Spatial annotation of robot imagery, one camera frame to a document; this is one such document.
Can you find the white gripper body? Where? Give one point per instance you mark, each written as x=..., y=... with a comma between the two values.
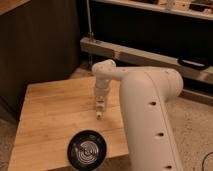
x=101, y=88

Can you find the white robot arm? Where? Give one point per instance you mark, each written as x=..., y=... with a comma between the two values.
x=143, y=94

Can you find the black ceramic bowl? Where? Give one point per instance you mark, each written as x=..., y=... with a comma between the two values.
x=86, y=150

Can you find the light wooden beam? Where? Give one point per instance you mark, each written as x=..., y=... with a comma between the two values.
x=144, y=58

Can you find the wooden table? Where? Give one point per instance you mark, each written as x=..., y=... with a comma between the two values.
x=52, y=113

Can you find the metal vertical pole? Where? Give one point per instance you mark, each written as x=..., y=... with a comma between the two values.
x=90, y=32

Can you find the dark cabinet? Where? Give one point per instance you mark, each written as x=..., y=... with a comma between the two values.
x=39, y=42

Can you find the black flat object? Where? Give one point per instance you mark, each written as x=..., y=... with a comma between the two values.
x=194, y=63

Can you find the wooden shelf with items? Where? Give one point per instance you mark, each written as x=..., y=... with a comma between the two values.
x=177, y=7

